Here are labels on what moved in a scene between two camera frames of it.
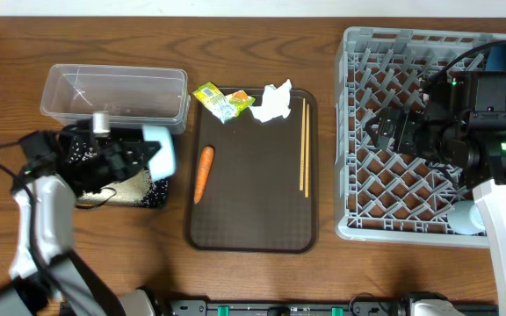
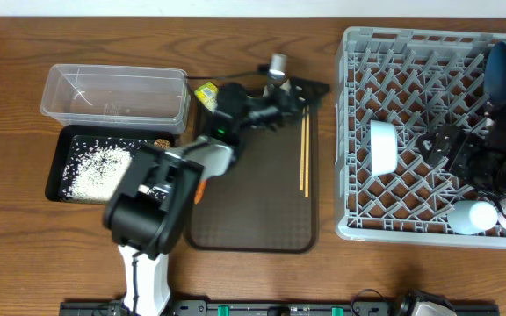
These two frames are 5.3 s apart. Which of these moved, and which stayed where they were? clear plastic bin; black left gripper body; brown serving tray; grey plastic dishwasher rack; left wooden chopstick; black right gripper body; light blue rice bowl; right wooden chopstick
Moved: black right gripper body; black left gripper body; light blue rice bowl
Stayed: clear plastic bin; left wooden chopstick; grey plastic dishwasher rack; brown serving tray; right wooden chopstick
